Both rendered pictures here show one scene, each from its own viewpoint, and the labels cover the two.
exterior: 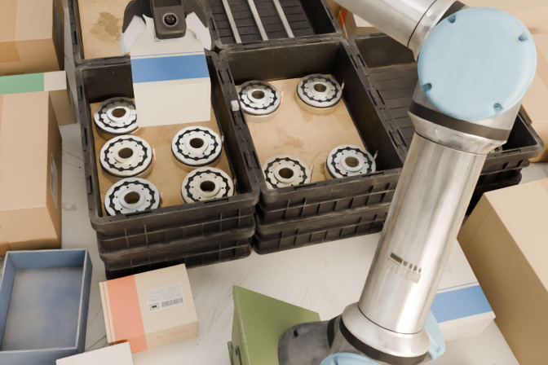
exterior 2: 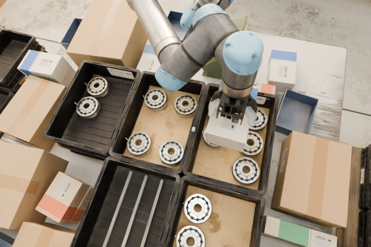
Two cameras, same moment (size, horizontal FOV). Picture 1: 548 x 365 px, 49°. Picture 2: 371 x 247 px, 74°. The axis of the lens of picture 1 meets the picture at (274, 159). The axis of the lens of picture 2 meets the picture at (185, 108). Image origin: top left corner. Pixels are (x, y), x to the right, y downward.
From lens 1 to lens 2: 112 cm
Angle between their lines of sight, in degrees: 59
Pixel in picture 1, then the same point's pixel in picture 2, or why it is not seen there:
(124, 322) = (268, 90)
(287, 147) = (173, 123)
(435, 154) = not seen: outside the picture
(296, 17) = (106, 214)
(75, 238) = (275, 145)
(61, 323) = (287, 111)
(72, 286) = (281, 123)
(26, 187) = (300, 143)
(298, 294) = not seen: hidden behind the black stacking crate
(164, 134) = (225, 155)
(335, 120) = (142, 129)
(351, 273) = not seen: hidden behind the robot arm
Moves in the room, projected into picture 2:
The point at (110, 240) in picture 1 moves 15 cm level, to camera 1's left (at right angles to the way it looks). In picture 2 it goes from (268, 105) to (301, 123)
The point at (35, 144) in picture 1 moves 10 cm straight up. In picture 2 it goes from (292, 167) to (301, 161)
